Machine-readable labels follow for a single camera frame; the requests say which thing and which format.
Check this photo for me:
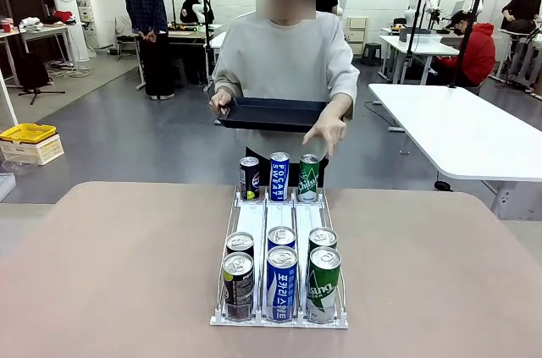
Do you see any black Pepsi can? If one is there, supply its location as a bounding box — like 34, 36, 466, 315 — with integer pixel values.
239, 156, 261, 201
225, 231, 255, 260
221, 251, 255, 322

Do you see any white table with clutter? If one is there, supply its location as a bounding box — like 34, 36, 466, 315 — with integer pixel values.
0, 23, 77, 88

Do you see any black plastic stool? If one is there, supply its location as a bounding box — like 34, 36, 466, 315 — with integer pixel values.
361, 41, 383, 67

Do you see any white plastic crate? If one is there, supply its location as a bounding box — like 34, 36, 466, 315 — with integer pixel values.
0, 134, 66, 167

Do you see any floor cables bundle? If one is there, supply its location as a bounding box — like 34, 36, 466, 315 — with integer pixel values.
45, 60, 93, 80

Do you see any seated person in black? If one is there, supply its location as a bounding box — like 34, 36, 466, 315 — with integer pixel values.
180, 0, 215, 25

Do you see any green Chilsung cider can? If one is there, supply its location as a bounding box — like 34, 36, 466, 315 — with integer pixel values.
307, 227, 339, 252
305, 246, 342, 324
297, 153, 320, 203

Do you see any large white table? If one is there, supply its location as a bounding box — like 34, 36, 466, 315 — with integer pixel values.
367, 82, 542, 220

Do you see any person in grey sweatshirt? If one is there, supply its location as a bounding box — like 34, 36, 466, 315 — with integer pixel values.
211, 0, 361, 190

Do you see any black tripod with bag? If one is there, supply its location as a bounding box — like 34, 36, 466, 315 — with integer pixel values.
16, 27, 67, 106

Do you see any white height-adjustable desk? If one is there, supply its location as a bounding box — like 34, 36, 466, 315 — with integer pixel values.
209, 30, 229, 51

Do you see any white can dispenser rack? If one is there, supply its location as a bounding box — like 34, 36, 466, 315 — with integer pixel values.
209, 185, 350, 329

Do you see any person in red hoodie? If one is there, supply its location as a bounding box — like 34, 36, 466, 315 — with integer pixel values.
435, 10, 496, 88

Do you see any white drawer cabinet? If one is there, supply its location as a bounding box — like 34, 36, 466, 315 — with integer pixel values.
346, 15, 370, 58

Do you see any person left forearm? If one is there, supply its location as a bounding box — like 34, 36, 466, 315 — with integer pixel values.
324, 92, 355, 122

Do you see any person right hand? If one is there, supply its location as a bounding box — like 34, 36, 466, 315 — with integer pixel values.
209, 91, 233, 118

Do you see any person left hand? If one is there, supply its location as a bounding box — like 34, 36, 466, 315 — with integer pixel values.
301, 110, 347, 158

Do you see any blue Pocari Sweat can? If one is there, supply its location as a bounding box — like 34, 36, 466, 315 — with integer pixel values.
266, 245, 299, 323
269, 151, 290, 202
267, 225, 297, 251

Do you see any yellow plastic crate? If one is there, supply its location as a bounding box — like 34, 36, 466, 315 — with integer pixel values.
0, 123, 58, 146

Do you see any black camera stand pole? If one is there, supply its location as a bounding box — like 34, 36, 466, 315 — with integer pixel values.
202, 0, 215, 92
447, 0, 492, 89
404, 0, 445, 85

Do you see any person in black with headphones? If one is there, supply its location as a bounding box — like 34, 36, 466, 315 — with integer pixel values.
501, 0, 542, 36

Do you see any dark blue serving tray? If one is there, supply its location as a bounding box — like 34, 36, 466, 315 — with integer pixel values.
216, 96, 345, 134

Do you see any man in plaid shirt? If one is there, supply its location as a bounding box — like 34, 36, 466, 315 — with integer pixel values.
124, 0, 175, 101

